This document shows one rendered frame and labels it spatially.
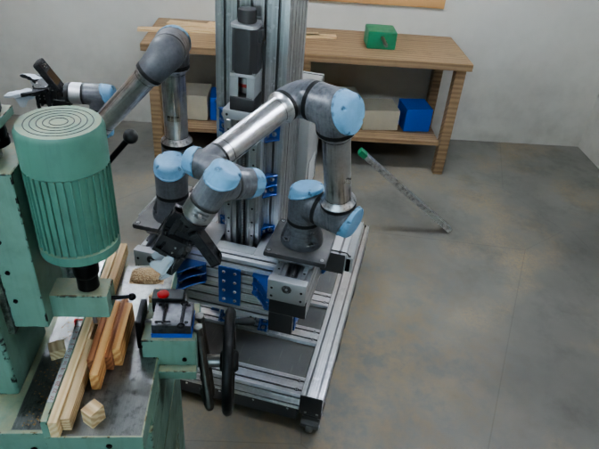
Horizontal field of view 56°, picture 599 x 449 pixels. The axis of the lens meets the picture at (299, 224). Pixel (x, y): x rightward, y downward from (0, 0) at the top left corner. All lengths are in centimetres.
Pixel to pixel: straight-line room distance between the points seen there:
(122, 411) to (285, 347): 118
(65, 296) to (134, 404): 30
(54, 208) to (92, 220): 8
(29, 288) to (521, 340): 237
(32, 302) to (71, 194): 33
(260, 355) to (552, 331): 157
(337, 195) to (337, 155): 16
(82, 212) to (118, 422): 48
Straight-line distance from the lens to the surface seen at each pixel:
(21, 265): 139
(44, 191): 124
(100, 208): 127
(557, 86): 510
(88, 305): 147
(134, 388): 145
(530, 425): 276
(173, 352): 149
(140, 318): 148
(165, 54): 188
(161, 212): 209
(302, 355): 244
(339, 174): 170
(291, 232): 196
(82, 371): 146
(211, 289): 221
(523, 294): 341
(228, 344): 147
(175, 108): 206
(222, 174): 124
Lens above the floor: 200
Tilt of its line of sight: 34 degrees down
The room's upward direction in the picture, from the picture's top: 5 degrees clockwise
